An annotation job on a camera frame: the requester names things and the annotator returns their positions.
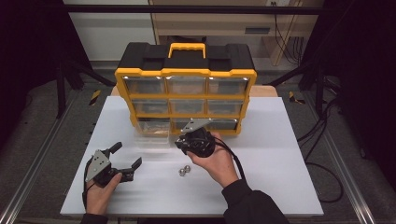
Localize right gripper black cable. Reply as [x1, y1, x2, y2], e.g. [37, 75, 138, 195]
[212, 135, 248, 182]

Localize hanging black cables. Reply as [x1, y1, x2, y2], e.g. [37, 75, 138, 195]
[273, 2, 305, 65]

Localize clear plastic drawer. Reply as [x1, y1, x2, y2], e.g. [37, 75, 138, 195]
[134, 117, 172, 147]

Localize black curtain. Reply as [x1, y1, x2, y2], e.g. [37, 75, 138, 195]
[0, 0, 92, 150]
[298, 0, 396, 190]

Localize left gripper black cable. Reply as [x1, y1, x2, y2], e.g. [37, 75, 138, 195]
[81, 157, 94, 211]

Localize black metal stand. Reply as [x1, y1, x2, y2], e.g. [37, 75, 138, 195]
[55, 58, 117, 119]
[266, 58, 344, 117]

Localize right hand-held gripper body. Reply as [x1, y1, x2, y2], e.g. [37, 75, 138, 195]
[174, 118, 217, 159]

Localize black floor cables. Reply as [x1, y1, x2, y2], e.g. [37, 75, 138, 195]
[296, 98, 346, 203]

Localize person's left hand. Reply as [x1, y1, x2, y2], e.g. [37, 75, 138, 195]
[84, 172, 123, 217]

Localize black horizontal bar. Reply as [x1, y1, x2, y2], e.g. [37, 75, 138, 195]
[61, 4, 326, 16]

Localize yellow black striped tape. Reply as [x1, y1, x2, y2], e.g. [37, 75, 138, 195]
[89, 90, 103, 106]
[288, 91, 306, 105]

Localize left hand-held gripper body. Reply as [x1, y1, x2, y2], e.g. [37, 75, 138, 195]
[84, 148, 135, 189]

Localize yellow black drawer organizer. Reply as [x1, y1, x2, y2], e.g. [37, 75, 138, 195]
[114, 41, 258, 137]

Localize aluminium floor rail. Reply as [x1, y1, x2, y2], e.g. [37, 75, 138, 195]
[0, 95, 79, 224]
[306, 92, 378, 224]

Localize person's right hand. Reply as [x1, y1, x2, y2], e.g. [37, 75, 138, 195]
[186, 132, 240, 189]

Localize light wooden desk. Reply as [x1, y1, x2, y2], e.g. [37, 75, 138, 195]
[148, 0, 325, 67]

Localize grid of clear drawers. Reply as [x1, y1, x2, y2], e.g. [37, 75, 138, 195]
[122, 75, 250, 131]

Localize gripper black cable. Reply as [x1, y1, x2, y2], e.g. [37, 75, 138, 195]
[212, 135, 248, 182]
[81, 157, 94, 211]

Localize white cabinet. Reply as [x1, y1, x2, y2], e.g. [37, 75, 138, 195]
[61, 0, 157, 62]

